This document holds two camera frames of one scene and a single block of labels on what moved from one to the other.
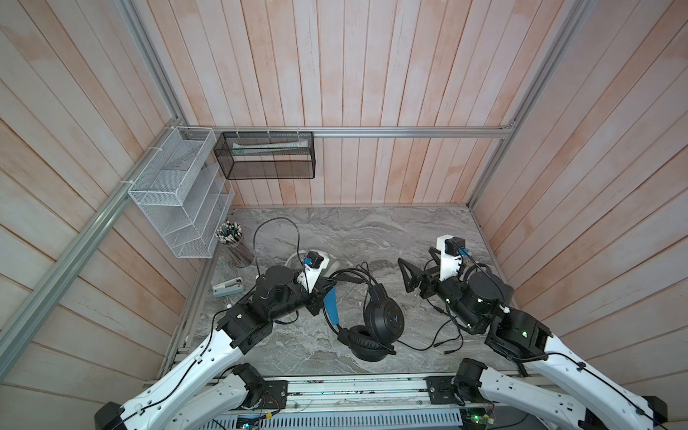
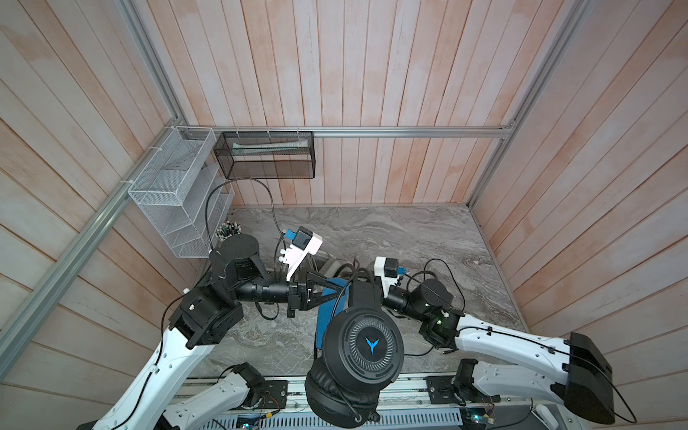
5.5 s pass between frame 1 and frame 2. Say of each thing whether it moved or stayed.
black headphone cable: moved
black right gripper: moved
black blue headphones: moved
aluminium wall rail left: stayed
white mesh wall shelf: stayed
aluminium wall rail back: stayed
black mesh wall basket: stayed
